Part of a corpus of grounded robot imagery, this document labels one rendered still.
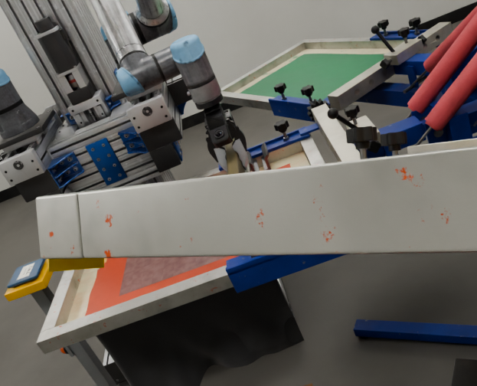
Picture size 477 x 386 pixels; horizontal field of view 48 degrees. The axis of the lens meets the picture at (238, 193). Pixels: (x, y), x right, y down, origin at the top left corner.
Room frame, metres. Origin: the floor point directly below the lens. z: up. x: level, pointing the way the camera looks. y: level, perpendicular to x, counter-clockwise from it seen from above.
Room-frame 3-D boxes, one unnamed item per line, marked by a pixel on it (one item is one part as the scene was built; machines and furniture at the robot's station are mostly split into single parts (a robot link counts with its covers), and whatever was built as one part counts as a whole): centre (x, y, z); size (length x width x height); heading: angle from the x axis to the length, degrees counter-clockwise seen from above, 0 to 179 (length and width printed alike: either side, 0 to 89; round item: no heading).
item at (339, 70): (2.00, -0.55, 1.05); 1.08 x 0.61 x 0.23; 23
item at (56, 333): (1.30, 0.15, 0.97); 0.79 x 0.58 x 0.04; 83
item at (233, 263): (0.99, -0.06, 0.98); 0.30 x 0.05 x 0.07; 83
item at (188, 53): (1.30, -0.03, 1.39); 0.09 x 0.08 x 0.11; 4
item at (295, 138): (1.55, -0.13, 0.98); 0.30 x 0.05 x 0.07; 83
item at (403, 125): (1.23, -0.41, 1.02); 0.17 x 0.06 x 0.05; 83
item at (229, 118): (1.31, -0.03, 1.23); 0.09 x 0.08 x 0.12; 173
